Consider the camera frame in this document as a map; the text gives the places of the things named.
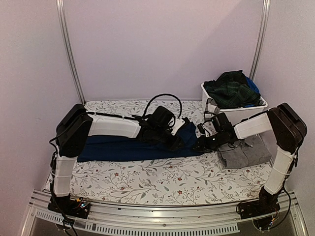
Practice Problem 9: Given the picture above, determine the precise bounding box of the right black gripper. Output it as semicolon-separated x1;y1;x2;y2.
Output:
192;131;226;153

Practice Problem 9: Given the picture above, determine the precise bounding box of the grey button shirt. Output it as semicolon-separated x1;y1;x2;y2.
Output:
218;135;272;169

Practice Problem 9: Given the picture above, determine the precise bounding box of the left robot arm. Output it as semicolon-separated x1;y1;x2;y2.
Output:
49;104;188;213

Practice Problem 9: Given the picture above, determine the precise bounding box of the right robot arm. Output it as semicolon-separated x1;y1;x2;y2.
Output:
192;103;307;214

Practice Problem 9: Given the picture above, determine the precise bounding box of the white laundry basket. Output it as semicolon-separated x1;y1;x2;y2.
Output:
200;83;268;125

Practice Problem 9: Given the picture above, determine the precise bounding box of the floral tablecloth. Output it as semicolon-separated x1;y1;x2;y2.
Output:
46;99;276;206

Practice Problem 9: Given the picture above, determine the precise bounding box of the black white checkered garment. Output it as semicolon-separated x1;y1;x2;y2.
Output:
204;98;220;121

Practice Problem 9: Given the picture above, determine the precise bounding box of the dark green plaid garment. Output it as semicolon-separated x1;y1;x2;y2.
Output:
204;70;262;109

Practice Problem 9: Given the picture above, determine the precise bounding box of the light blue garment in basket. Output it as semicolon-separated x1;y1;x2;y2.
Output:
246;77;260;94

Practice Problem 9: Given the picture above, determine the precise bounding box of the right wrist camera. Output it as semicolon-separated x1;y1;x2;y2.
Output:
197;123;213;137

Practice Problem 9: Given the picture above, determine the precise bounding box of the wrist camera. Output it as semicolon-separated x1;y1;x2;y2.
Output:
197;123;213;137
170;118;190;136

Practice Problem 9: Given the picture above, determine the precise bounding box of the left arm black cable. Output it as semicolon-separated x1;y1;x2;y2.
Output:
142;93;184;121

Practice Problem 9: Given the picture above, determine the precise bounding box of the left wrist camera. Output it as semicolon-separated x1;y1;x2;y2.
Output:
170;118;190;136

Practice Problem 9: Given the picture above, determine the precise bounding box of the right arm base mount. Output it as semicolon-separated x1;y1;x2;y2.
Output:
236;187;282;219

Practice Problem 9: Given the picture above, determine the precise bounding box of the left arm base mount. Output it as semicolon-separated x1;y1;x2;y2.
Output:
47;195;91;219

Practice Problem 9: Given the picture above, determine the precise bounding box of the left aluminium corner post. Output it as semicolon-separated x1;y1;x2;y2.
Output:
56;0;86;104

